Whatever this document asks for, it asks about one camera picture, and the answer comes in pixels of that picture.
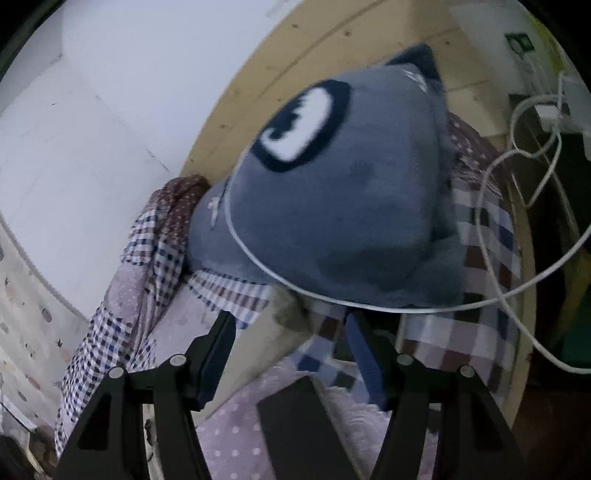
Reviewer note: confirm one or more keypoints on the white power adapter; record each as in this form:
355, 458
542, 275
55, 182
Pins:
577, 115

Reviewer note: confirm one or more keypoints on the black smartphone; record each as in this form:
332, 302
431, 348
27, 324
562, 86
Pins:
300, 424

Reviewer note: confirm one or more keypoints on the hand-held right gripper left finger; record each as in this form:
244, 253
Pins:
217, 355

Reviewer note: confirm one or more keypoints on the pineapple print curtain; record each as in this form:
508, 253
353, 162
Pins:
27, 323

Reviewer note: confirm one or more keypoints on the dark wooden nightstand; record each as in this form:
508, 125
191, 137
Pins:
540, 258

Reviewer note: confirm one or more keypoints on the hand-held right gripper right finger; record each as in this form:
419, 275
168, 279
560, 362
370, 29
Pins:
364, 360

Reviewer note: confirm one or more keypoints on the checkered dotted quilt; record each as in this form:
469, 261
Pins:
138, 286

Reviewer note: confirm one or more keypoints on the blue plush pillow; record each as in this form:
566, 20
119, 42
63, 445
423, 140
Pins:
346, 207

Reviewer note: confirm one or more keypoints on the wooden headboard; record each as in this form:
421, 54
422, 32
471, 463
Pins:
286, 60

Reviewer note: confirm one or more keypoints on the khaki garment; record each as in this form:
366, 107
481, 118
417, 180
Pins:
272, 341

